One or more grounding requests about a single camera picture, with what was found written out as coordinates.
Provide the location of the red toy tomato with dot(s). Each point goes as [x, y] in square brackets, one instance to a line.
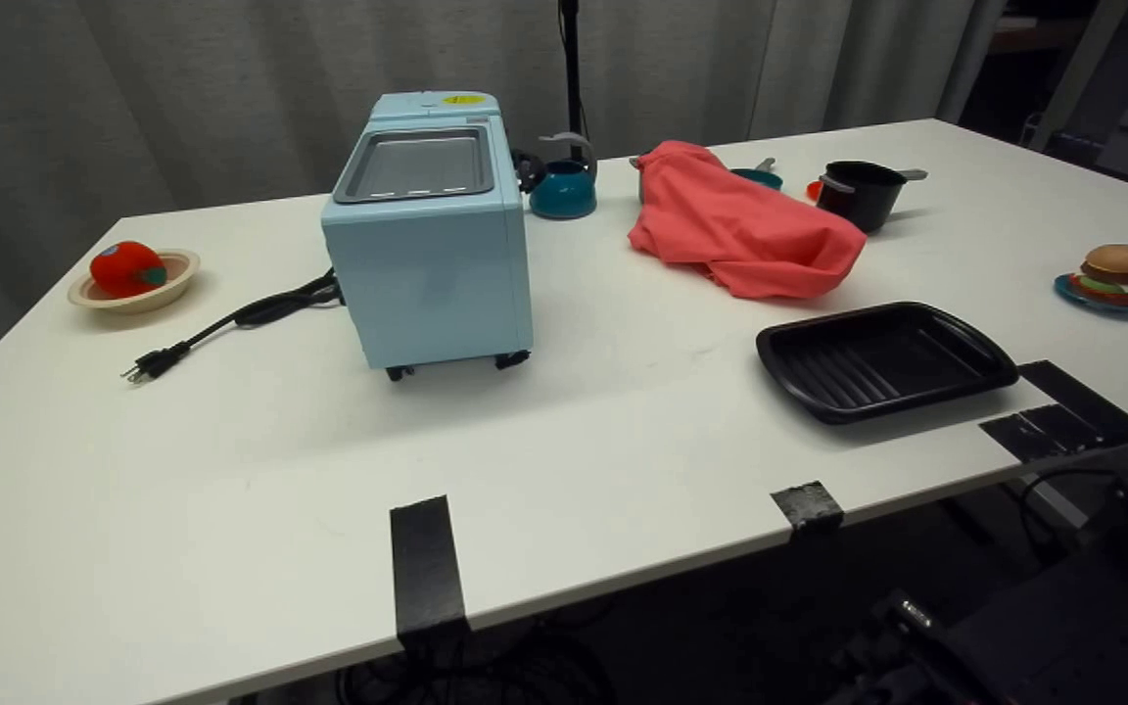
[127, 267]

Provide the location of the long black tape strip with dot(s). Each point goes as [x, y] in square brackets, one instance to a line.
[429, 570]

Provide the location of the toy hamburger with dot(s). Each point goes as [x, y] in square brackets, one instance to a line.
[1117, 275]

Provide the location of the black stand pole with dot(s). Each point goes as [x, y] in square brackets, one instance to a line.
[571, 63]

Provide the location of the wide black tape strip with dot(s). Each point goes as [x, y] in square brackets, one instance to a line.
[1036, 434]
[1084, 402]

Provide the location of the black grill tray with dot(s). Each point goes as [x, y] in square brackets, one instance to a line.
[882, 357]

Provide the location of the teal toy kettle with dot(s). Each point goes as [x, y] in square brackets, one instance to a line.
[566, 189]

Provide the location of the orange sweatshirt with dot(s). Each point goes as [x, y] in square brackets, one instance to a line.
[733, 228]

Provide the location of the small blue plate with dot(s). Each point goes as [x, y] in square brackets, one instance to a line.
[1073, 301]

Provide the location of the light blue toaster oven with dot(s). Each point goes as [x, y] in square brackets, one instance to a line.
[430, 275]

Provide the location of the small teal toy pan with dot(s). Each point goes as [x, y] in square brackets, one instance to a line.
[761, 178]

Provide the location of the small black tape piece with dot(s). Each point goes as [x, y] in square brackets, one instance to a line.
[809, 503]

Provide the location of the beige shallow dish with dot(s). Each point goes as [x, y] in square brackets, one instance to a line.
[173, 284]

